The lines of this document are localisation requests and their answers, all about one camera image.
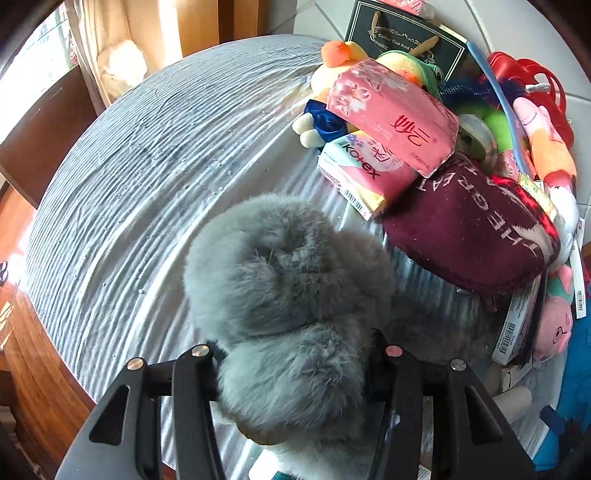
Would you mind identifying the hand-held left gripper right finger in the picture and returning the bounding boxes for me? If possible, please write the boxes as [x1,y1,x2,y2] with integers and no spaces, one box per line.
[365,329,536,480]

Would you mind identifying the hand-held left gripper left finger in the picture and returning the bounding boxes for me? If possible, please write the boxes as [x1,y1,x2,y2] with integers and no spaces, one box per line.
[54,342,227,480]

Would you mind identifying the grey fluffy plush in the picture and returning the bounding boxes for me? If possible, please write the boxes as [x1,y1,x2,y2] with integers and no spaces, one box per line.
[182,194,504,480]

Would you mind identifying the blue plastic container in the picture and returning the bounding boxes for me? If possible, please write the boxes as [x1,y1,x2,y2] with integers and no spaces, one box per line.
[531,332,591,472]

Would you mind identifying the cardboard tube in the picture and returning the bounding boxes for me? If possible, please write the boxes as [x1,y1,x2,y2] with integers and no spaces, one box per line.
[496,385,534,421]

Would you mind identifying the white barcode box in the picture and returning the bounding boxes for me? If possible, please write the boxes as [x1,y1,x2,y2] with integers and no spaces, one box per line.
[492,277,539,365]

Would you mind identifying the pig plush teal dress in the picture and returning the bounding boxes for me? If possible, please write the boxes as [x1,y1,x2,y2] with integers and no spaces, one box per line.
[533,295,575,363]

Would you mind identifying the maroon knit hat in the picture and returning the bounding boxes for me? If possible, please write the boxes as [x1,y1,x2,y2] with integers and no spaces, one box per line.
[381,154,561,298]

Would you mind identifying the white barcode tag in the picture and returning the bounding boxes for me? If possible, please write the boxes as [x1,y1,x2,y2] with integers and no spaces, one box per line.
[570,222,587,319]

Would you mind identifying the blue striped table cloth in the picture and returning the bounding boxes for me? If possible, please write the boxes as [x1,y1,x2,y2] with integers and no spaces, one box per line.
[23,34,573,480]

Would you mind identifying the white pink pad pack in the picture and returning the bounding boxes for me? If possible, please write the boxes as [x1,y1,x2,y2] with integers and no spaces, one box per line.
[317,131,421,220]

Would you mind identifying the white goose plush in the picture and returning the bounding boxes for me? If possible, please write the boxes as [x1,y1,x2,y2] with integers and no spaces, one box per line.
[545,185,580,250]

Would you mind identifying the clear tape roll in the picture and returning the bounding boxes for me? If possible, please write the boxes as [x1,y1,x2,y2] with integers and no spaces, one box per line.
[457,113,499,167]

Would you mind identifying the pig plush orange dress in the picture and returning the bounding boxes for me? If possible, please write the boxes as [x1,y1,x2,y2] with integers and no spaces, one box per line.
[512,97,578,185]

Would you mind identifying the pink tissue pack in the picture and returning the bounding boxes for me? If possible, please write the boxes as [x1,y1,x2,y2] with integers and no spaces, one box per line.
[325,59,460,178]

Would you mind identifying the dark brown wooden panel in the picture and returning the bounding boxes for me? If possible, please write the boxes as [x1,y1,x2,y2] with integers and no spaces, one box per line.
[0,65,107,208]

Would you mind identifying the blue plastic tube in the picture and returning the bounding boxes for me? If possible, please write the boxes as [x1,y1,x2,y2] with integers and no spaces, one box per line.
[466,41,536,181]

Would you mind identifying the yellow duck plush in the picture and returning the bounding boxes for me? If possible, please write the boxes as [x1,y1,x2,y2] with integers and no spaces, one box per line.
[292,39,370,148]

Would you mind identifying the white plastic bag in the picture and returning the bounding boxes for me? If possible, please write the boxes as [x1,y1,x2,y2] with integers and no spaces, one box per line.
[97,39,148,93]

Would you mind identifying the green frog plush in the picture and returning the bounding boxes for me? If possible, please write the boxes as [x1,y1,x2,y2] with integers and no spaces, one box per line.
[376,48,446,100]

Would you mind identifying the red toy suitcase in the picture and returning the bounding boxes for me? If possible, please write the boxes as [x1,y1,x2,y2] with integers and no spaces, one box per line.
[487,51,575,144]

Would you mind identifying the beige curtain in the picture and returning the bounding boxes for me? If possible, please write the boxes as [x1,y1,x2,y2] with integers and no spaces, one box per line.
[65,0,232,107]

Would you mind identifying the dark green gift box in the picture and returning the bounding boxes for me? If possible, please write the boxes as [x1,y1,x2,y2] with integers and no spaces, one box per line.
[344,0,467,81]

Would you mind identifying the red white packet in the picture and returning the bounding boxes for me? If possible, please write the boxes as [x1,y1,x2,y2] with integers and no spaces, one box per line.
[379,0,437,14]

